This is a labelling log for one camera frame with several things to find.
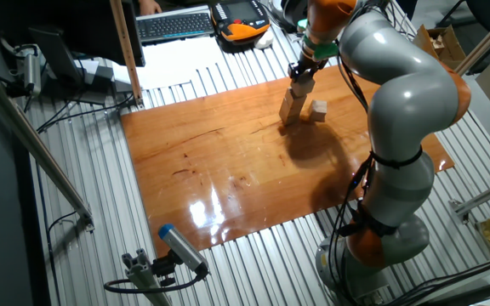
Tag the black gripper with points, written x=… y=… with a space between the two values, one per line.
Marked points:
x=311 y=66

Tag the light wooden cube block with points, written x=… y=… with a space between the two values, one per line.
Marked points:
x=292 y=97
x=303 y=87
x=288 y=120
x=291 y=109
x=317 y=110

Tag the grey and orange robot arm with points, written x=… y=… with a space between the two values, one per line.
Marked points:
x=398 y=85

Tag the person hand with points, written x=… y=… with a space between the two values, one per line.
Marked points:
x=149 y=6

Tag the mint green small object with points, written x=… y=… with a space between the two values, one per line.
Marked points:
x=302 y=24

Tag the white rounded object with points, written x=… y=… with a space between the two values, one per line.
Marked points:
x=264 y=39

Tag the black round device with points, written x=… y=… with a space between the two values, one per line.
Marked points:
x=289 y=10

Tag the orange and black teach pendant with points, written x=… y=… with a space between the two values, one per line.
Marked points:
x=241 y=21

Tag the varnished wooden board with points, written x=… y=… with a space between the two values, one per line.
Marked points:
x=228 y=178

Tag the white paper sheets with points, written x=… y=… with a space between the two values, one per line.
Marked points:
x=172 y=59

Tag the black keyboard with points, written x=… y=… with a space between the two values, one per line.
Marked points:
x=174 y=26

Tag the cardboard box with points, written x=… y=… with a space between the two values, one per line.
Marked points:
x=440 y=47

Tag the black monitor with stand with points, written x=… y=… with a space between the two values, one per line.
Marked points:
x=58 y=21

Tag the green camera mount flange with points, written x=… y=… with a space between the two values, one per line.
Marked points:
x=323 y=49

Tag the tan frame post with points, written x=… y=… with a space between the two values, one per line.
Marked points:
x=126 y=51

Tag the grey aluminium frame strut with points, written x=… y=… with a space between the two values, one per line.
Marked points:
x=36 y=144
x=487 y=40
x=483 y=195

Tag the silver camera with blue cap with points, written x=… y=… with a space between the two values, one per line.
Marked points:
x=181 y=248

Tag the aluminium profile camera post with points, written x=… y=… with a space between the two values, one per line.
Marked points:
x=143 y=276

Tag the silver camera on clamp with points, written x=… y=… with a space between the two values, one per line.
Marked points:
x=32 y=72

